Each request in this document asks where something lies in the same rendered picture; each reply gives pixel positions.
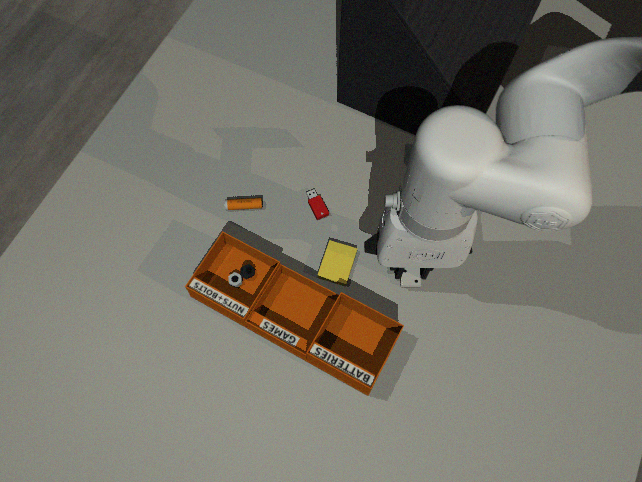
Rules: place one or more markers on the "orange aa battery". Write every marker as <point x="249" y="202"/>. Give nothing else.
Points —
<point x="246" y="203"/>

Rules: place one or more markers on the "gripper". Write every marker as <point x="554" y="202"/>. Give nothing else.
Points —
<point x="396" y="246"/>

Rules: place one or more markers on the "orange bin with nuts and bolts label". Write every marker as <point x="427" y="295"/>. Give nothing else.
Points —
<point x="335" y="333"/>

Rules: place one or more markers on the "red usb stick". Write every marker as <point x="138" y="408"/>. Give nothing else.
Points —
<point x="317" y="205"/>

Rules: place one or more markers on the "black hexagonal nut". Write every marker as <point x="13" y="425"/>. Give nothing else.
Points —
<point x="247" y="271"/>

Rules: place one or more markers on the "grey hex nut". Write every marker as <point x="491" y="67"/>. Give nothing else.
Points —
<point x="235" y="279"/>

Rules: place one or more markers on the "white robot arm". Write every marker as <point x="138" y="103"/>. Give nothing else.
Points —
<point x="540" y="177"/>

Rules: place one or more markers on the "white domino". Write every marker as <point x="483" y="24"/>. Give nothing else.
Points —
<point x="411" y="278"/>

